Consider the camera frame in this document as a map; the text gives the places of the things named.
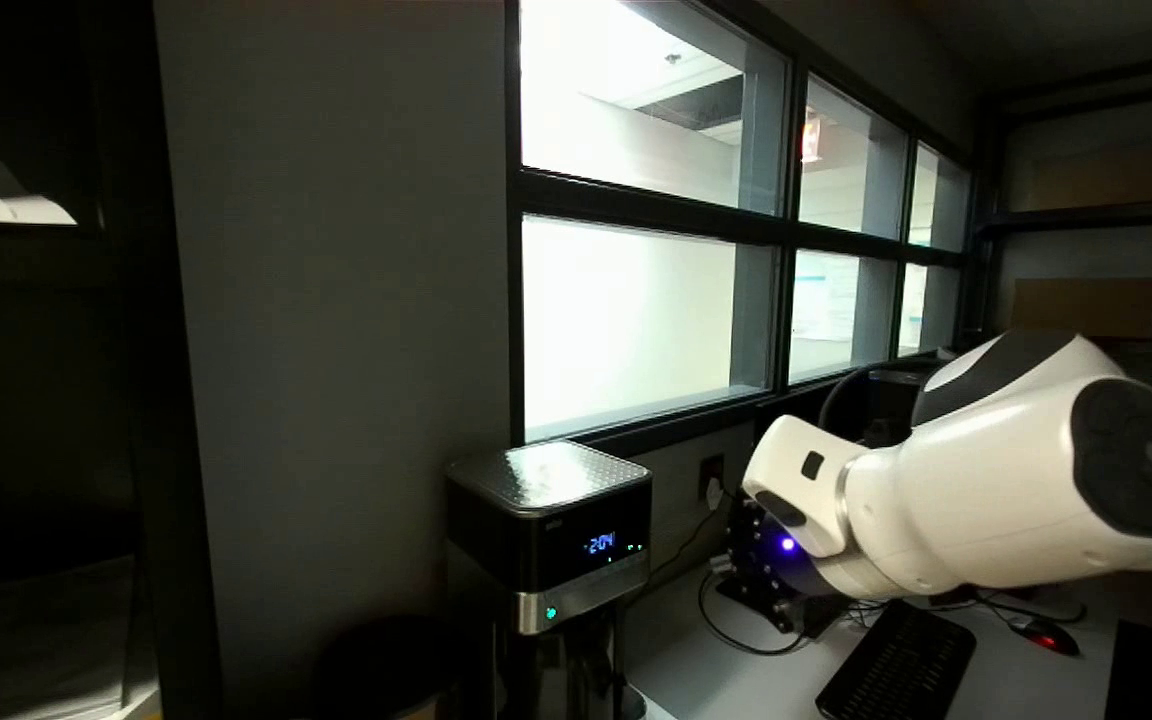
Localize black looping cable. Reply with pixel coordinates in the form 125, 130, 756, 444
652, 496, 811, 661

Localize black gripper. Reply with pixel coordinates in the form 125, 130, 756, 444
724, 496, 853, 639

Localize black window frame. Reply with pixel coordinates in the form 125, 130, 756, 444
501, 0, 978, 451

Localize black keyboard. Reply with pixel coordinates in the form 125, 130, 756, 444
811, 596, 978, 720

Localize wall power outlet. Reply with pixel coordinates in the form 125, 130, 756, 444
694, 446, 733, 517

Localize black steel coffee maker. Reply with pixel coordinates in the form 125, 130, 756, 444
441, 434, 656, 720

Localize tangled desk cables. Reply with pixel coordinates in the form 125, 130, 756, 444
931, 585, 1091, 637

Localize black computer monitor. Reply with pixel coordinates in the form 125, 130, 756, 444
787, 372, 874, 434

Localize flat cardboard box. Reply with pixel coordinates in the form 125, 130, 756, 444
1004, 273, 1152, 342

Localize black mouse with red light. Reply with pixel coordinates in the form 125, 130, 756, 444
1020, 617, 1083, 661

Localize dark metal shelf unit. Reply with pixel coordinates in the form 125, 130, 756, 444
971, 47, 1152, 405

